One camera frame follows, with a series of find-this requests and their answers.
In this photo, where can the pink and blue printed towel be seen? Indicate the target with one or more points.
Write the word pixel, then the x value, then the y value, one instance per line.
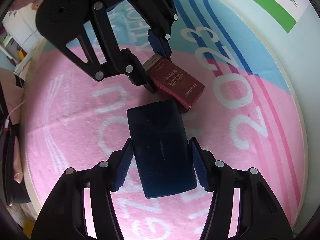
pixel 75 110

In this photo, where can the dark blue box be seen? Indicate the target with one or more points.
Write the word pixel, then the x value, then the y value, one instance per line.
pixel 160 142

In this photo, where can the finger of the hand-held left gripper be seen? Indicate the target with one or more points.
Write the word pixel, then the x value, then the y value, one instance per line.
pixel 157 42
pixel 140 75

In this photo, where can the dark red box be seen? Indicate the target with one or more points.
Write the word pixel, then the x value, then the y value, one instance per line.
pixel 175 85

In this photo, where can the green striped label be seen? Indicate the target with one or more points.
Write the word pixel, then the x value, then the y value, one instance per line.
pixel 275 0

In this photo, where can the white cabinet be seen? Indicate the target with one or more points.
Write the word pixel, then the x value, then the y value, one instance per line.
pixel 25 27

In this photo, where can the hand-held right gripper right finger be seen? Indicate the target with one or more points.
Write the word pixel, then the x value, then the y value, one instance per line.
pixel 200 165

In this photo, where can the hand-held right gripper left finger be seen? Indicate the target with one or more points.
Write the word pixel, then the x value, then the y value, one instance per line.
pixel 123 165

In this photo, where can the white mattress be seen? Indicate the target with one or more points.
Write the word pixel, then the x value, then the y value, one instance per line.
pixel 295 62

